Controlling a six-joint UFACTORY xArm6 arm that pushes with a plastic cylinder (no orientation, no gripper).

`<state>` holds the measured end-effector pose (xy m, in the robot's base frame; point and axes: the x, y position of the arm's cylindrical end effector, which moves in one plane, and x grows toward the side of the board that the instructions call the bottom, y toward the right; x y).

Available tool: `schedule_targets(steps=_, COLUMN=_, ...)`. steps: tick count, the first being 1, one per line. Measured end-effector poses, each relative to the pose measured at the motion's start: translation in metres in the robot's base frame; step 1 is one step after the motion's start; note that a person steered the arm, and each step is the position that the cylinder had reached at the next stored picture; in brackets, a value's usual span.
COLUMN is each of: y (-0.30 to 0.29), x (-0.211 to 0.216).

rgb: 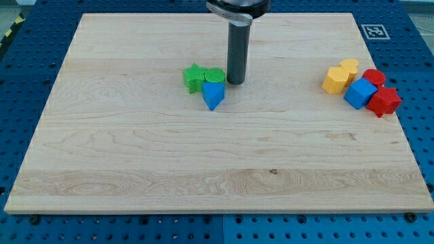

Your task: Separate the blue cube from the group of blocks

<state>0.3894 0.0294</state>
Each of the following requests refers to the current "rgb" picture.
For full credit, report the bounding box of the blue cube block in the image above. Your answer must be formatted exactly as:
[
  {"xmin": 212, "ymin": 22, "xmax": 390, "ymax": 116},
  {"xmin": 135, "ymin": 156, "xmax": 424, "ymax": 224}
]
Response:
[{"xmin": 344, "ymin": 78, "xmax": 378, "ymax": 110}]

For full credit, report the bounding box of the blue triangle block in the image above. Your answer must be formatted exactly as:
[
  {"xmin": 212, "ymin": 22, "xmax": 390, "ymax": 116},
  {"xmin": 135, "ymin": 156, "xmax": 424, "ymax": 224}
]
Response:
[{"xmin": 202, "ymin": 82, "xmax": 225, "ymax": 110}]

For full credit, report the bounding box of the green cylinder block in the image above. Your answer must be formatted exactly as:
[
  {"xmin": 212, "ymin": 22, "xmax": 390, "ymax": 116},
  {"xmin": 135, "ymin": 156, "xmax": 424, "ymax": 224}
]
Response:
[{"xmin": 205, "ymin": 68, "xmax": 226, "ymax": 83}]

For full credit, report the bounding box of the green star block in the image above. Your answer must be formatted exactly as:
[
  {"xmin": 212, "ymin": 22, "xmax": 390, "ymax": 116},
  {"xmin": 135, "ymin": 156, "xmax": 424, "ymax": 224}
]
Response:
[{"xmin": 182, "ymin": 63, "xmax": 208, "ymax": 94}]

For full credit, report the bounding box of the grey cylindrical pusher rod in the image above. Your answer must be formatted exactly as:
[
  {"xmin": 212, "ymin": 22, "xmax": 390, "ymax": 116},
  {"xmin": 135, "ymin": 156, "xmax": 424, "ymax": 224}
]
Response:
[{"xmin": 226, "ymin": 23, "xmax": 250, "ymax": 85}]

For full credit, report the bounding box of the yellow hexagon block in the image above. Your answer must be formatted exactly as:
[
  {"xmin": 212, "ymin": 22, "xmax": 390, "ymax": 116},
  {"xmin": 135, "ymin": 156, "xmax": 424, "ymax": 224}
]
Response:
[{"xmin": 321, "ymin": 66, "xmax": 349, "ymax": 94}]

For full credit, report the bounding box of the yellow cylinder block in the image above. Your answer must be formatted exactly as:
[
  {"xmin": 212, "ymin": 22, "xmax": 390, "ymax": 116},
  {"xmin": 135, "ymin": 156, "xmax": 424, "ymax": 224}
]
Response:
[{"xmin": 339, "ymin": 58, "xmax": 359, "ymax": 87}]

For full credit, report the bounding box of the red cylinder block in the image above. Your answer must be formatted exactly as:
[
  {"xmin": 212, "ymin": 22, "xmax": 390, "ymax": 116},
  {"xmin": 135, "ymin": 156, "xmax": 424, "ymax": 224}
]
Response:
[{"xmin": 362, "ymin": 68, "xmax": 386, "ymax": 87}]

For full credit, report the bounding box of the red star block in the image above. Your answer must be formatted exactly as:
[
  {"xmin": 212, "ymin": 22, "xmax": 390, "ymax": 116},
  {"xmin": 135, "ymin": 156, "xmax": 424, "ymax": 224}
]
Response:
[{"xmin": 366, "ymin": 87, "xmax": 402, "ymax": 118}]

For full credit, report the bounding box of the white fiducial marker tag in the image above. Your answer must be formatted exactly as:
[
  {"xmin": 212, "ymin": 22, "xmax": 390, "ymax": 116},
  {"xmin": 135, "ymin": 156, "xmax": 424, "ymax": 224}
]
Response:
[{"xmin": 361, "ymin": 24, "xmax": 390, "ymax": 40}]

